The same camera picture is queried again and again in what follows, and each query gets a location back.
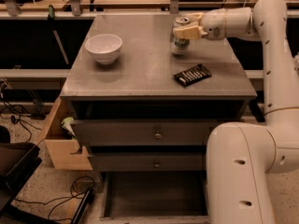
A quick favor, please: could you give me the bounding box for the black snack bar packet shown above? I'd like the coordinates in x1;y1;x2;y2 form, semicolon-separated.
173;63;212;87

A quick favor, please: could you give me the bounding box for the light wooden box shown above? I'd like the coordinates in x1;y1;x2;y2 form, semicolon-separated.
37;97;92;170

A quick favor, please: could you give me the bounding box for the black floor cable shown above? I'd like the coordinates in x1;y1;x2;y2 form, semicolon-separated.
13;175;96;222

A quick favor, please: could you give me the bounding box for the black chair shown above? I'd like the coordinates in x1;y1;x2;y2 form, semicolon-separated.
0;126;41;215

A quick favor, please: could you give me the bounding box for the grey top drawer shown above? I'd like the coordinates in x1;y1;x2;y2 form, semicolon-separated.
70;101;246;147

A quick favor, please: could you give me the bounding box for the grey drawer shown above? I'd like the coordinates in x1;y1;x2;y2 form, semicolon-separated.
101;171;209;224
88;146;206;172
70;101;246;147

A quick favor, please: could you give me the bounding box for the brass top drawer knob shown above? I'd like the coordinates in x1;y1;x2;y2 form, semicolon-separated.
154;132;163;140

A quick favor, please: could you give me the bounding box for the grey drawer cabinet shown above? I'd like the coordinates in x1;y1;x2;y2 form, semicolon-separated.
60;13;258;179

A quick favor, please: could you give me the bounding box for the grey middle drawer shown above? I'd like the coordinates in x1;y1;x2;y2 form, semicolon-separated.
88;146;206;172

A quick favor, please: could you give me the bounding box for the white ceramic bowl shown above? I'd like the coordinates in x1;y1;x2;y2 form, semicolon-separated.
85;34;122;64

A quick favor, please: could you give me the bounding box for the green bag in box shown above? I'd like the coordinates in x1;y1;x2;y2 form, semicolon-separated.
61;117;76;139

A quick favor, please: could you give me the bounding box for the brass drawer knob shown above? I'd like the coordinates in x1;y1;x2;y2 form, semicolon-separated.
154;132;163;140
153;161;161;169

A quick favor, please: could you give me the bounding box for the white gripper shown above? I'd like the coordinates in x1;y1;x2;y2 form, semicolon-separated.
173;7;253;40

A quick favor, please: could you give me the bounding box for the grey bottom drawer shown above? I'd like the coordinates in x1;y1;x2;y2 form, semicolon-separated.
101;171;209;224

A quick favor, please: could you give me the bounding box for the brass middle drawer knob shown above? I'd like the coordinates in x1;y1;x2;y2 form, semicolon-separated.
153;161;161;169

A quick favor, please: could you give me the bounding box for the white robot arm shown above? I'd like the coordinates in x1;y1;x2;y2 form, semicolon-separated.
173;0;299;224

